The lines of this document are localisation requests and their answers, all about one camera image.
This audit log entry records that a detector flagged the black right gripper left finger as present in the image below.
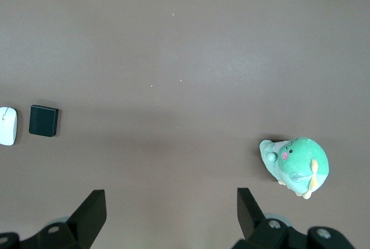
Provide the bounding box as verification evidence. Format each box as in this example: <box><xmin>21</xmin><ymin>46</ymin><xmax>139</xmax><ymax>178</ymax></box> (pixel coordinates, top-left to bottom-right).
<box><xmin>0</xmin><ymin>189</ymin><xmax>107</xmax><ymax>249</ymax></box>

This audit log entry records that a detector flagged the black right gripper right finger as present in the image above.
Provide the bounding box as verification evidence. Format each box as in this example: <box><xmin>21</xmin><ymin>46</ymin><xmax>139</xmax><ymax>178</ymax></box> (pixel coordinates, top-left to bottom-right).
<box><xmin>232</xmin><ymin>187</ymin><xmax>356</xmax><ymax>249</ymax></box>

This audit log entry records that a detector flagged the small black phone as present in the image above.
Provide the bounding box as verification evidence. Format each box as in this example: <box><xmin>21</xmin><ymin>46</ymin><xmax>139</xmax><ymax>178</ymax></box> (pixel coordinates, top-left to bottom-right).
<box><xmin>28</xmin><ymin>105</ymin><xmax>60</xmax><ymax>139</ymax></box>

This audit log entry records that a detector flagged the white computer mouse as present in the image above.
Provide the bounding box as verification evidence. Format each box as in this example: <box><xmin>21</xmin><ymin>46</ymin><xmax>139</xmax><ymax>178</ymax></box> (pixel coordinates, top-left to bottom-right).
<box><xmin>0</xmin><ymin>106</ymin><xmax>19</xmax><ymax>146</ymax></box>

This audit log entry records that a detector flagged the green dinosaur plush toy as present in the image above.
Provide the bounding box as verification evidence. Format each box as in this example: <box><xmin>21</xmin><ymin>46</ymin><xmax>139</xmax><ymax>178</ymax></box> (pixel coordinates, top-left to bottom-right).
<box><xmin>258</xmin><ymin>136</ymin><xmax>330</xmax><ymax>200</ymax></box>

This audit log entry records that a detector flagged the brown table cover mat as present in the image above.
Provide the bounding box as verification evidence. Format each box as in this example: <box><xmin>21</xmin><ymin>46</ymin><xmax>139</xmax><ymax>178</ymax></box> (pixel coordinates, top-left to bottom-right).
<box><xmin>0</xmin><ymin>0</ymin><xmax>370</xmax><ymax>249</ymax></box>

